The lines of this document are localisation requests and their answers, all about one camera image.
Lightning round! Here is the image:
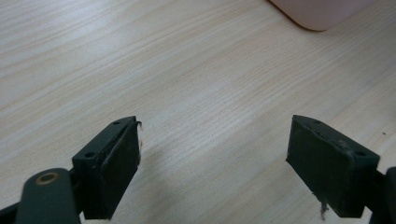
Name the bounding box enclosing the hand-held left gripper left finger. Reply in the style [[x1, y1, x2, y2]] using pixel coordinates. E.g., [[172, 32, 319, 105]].
[[72, 116, 143, 220]]

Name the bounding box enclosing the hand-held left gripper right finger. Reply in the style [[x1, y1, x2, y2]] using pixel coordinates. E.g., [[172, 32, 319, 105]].
[[286, 114, 381, 218]]

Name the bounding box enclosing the pink plastic storage box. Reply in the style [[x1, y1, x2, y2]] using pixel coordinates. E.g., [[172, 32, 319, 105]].
[[268, 0, 378, 32]]

